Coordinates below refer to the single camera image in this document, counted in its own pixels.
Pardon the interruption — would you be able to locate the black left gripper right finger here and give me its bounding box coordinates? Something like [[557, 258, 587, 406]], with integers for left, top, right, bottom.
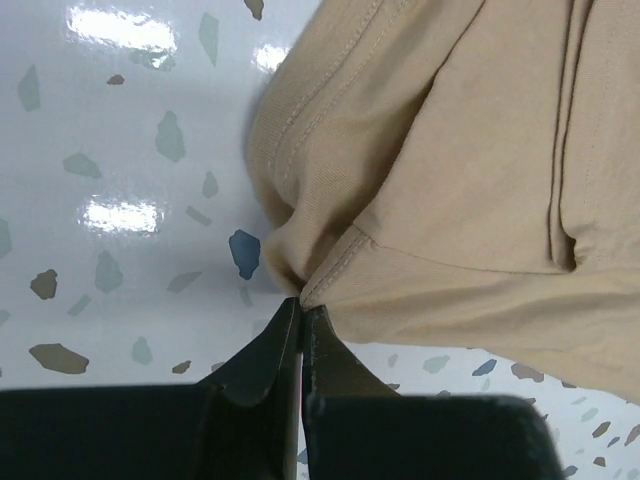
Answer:
[[302, 307, 563, 480]]

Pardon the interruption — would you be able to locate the beige t shirt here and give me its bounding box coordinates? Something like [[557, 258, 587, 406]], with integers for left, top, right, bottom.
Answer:
[[248, 1, 639, 402]]

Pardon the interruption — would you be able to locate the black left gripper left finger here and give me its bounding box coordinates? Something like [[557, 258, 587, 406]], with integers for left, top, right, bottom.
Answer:
[[1, 298, 301, 479]]

